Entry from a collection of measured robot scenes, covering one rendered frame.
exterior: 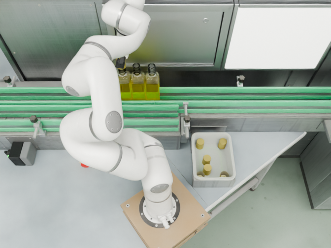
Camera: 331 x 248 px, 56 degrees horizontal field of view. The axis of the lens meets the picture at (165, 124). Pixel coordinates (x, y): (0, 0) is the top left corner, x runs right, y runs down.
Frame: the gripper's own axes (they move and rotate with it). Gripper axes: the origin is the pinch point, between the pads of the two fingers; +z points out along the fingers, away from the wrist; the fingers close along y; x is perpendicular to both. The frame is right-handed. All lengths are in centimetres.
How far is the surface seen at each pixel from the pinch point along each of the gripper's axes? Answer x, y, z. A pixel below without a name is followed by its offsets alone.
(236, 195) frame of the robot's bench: 82, 18, 78
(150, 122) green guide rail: 15.6, 14.0, 17.8
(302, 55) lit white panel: 74, -12, -10
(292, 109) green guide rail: 76, 5, 7
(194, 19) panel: 24.7, -12.3, -15.1
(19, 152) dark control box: -36, 21, 44
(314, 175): 130, 7, 63
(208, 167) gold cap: 42, 28, 25
